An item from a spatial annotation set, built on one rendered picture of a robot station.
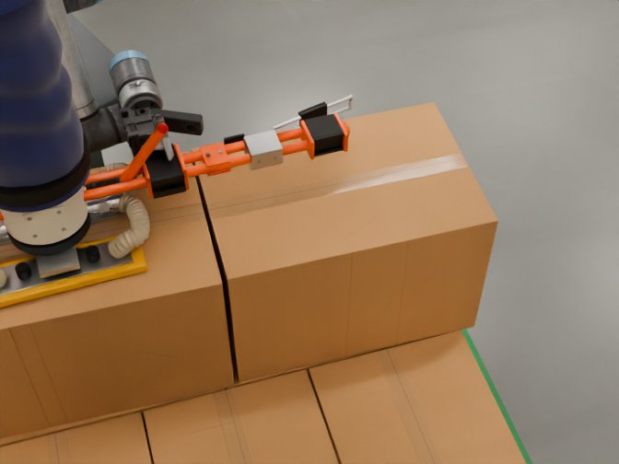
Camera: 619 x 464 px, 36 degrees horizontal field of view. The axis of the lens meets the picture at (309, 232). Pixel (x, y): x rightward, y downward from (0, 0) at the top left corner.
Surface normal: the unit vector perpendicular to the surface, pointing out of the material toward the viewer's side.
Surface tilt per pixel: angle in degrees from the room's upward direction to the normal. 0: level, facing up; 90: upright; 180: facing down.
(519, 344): 0
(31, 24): 103
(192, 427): 0
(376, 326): 90
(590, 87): 0
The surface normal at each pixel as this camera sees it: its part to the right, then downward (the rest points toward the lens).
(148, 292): 0.00, -0.65
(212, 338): 0.25, 0.73
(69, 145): 0.92, 0.15
